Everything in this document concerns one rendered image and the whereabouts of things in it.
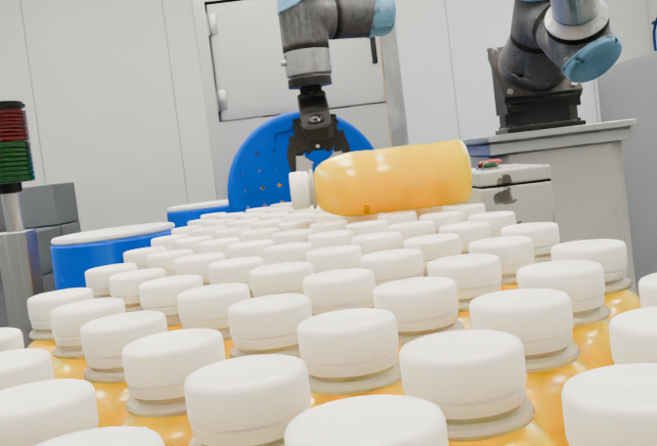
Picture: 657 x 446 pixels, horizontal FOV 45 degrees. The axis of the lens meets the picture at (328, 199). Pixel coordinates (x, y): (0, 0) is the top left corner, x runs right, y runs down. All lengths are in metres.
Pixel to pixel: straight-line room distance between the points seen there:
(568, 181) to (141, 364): 1.44
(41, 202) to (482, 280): 4.82
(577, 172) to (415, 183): 0.94
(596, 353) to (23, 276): 0.80
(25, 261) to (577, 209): 1.10
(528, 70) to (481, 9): 5.01
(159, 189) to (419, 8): 2.61
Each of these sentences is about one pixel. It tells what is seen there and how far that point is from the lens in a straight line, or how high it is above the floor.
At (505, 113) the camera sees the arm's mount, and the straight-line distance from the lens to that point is 1.76.
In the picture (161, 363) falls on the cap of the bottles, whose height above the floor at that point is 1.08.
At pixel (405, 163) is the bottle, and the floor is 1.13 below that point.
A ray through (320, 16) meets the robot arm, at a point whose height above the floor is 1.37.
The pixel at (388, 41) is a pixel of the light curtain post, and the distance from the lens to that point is 2.87.
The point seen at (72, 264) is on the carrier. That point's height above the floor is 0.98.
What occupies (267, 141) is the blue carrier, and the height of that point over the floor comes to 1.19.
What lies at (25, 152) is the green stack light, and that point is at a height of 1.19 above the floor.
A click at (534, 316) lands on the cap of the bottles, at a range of 0.30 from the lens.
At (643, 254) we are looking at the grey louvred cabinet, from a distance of 4.20.
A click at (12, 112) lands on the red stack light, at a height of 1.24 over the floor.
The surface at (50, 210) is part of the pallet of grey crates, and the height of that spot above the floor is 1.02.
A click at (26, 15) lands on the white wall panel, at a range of 7.04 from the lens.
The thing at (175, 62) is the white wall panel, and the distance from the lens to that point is 6.66.
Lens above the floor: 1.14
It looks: 3 degrees down
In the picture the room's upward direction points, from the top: 7 degrees counter-clockwise
